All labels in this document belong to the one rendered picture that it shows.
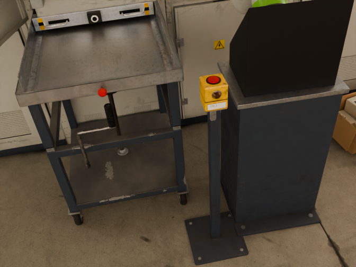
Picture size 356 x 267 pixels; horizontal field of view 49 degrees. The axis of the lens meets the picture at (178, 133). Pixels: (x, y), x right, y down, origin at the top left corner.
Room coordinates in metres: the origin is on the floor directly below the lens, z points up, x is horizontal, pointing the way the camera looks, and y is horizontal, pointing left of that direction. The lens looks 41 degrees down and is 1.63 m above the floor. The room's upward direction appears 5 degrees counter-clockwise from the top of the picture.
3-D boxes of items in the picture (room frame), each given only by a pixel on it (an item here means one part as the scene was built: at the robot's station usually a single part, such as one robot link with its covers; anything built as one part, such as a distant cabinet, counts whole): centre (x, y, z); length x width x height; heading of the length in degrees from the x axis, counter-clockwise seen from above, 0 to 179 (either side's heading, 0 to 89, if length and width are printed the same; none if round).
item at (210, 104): (1.09, -0.13, 0.85); 0.08 x 0.08 x 0.10; 7
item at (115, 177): (1.57, 0.31, 0.46); 0.64 x 0.58 x 0.66; 7
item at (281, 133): (1.32, -0.43, 0.36); 0.41 x 0.30 x 0.73; 95
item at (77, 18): (1.72, 0.33, 0.90); 0.54 x 0.05 x 0.06; 97
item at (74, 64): (1.57, 0.31, 0.82); 0.68 x 0.62 x 0.06; 7
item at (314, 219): (1.32, -0.43, 0.01); 0.44 x 0.42 x 0.02; 5
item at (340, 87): (1.32, -0.43, 0.74); 0.43 x 0.32 x 0.02; 95
